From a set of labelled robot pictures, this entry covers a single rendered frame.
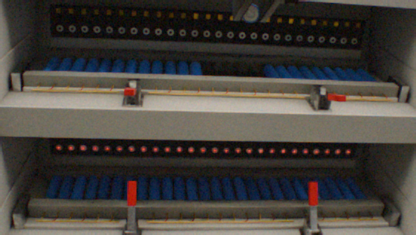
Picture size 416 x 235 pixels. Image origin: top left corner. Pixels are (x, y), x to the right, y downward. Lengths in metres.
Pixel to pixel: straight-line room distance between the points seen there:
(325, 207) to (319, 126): 0.15
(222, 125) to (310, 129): 0.13
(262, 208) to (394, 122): 0.24
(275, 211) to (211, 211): 0.10
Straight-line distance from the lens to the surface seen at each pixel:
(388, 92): 0.72
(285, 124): 0.62
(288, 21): 0.78
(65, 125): 0.61
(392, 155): 0.79
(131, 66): 0.69
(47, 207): 0.70
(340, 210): 0.74
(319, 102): 0.66
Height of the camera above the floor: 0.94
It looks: 5 degrees down
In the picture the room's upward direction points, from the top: 2 degrees clockwise
